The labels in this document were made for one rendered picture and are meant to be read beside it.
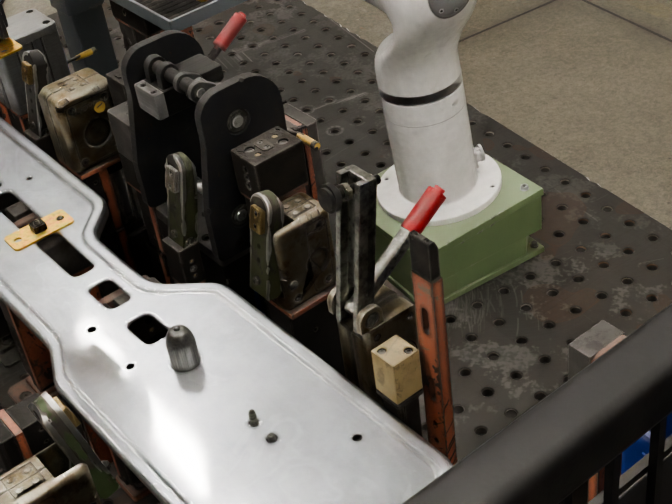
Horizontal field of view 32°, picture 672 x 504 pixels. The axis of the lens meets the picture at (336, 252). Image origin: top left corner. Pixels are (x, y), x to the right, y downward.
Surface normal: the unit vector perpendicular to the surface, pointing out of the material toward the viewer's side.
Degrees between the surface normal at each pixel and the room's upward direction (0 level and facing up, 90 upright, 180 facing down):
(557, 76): 0
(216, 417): 0
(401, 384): 90
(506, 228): 90
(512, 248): 90
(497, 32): 0
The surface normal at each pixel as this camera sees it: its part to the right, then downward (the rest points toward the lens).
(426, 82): 0.19, 0.62
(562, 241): -0.11, -0.78
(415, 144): -0.33, 0.63
